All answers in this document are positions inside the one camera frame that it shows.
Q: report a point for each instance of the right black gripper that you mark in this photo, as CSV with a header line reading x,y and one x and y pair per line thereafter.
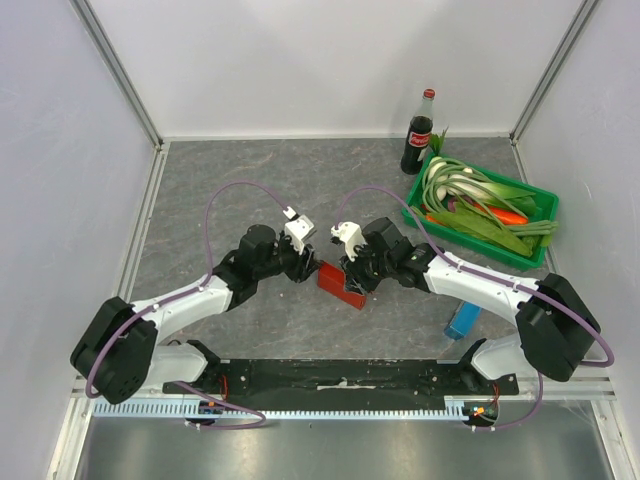
x,y
360,270

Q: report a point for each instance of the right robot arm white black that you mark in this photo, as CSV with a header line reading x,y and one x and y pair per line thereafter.
x,y
554,327

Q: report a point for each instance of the orange carrot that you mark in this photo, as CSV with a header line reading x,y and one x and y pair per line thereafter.
x,y
506,217

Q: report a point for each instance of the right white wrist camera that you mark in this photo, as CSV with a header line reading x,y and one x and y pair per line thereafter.
x,y
350,235

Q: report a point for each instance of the cola glass bottle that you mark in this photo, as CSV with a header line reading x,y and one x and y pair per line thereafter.
x,y
418,135

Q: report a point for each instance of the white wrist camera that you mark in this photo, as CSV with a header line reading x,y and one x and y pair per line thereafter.
x,y
299,228
350,235

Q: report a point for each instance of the light blue slotted cable duct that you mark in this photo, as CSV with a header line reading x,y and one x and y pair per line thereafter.
x,y
191,408

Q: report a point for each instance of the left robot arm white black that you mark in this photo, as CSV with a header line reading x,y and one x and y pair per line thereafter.
x,y
123,348

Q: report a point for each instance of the leek with green leaves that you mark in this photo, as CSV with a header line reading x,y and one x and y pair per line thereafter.
x,y
448,176

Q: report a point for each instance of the blue rectangular box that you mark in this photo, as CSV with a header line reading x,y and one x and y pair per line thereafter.
x,y
462,321

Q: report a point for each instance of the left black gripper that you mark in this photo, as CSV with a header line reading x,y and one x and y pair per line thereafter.
x,y
299,271

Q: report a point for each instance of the red paper box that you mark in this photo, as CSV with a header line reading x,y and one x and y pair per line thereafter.
x,y
332,280

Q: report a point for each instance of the green plastic crate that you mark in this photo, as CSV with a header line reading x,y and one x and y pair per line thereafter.
x,y
548,201

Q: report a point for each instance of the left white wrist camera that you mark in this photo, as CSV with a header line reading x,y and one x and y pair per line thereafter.
x,y
299,228

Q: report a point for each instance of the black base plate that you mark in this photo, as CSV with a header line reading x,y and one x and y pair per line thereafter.
x,y
347,385

